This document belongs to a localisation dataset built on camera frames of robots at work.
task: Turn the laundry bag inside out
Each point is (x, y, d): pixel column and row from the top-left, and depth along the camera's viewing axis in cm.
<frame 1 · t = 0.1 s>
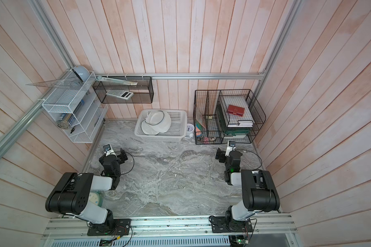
left hand: (114, 151, 93), fingers open
right hand: (226, 147, 95), fingers open
white perforated plastic basket: (176, 133, 113), on the table
white calculator: (125, 94, 100), point 27 cm above the table
small white cup: (190, 130, 112), point 3 cm above the table

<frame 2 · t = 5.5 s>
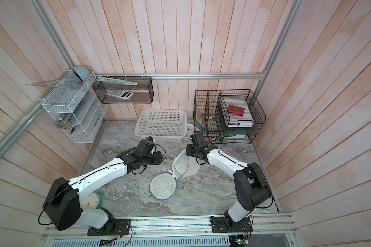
left hand: (158, 159, 85), fingers open
right hand: (187, 148, 92), fingers closed
the named things where they were.

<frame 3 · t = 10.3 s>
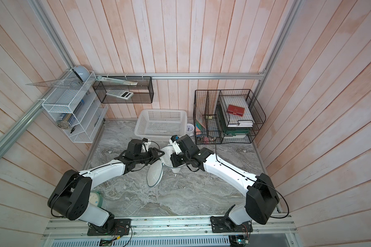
left hand: (162, 156, 87), fingers open
right hand: (170, 157, 81), fingers closed
the named things where they were.

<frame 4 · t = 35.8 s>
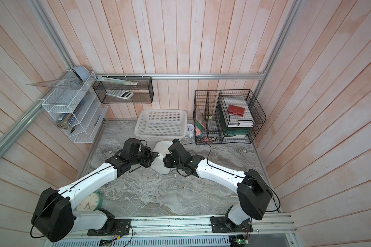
left hand: (159, 153, 82), fingers closed
right hand: (163, 159, 82), fingers open
the named things where they were.

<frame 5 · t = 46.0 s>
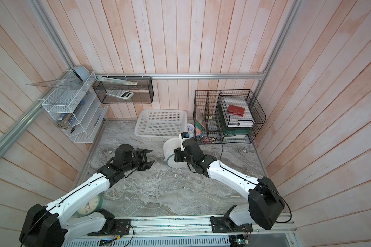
left hand: (155, 154, 80), fingers open
right hand: (173, 150, 82), fingers closed
the named things where they were.

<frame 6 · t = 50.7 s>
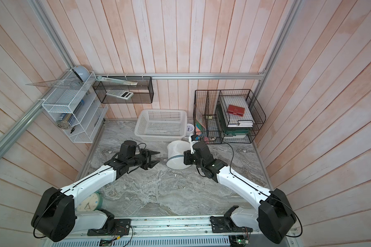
left hand: (160, 156, 81), fingers open
right hand: (183, 151, 82), fingers closed
the named things where they were.

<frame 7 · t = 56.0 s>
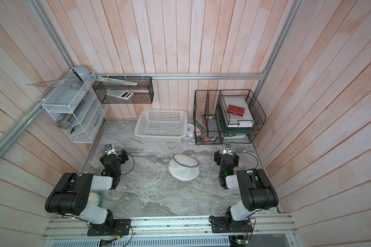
left hand: (115, 151, 93), fingers open
right hand: (226, 150, 94), fingers open
the named things where they were.

